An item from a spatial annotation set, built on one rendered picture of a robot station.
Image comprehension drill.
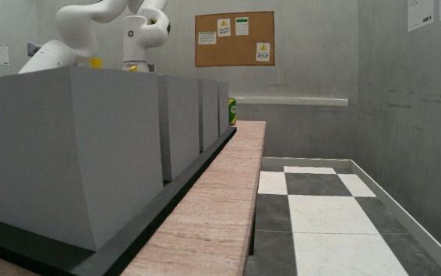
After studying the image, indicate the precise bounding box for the green and yellow drink can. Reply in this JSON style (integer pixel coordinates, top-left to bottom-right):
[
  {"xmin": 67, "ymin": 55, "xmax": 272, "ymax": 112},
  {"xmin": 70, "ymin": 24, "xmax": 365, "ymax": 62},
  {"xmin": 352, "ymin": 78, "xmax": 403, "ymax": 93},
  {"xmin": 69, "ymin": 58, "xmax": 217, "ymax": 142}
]
[{"xmin": 228, "ymin": 97, "xmax": 236, "ymax": 126}]

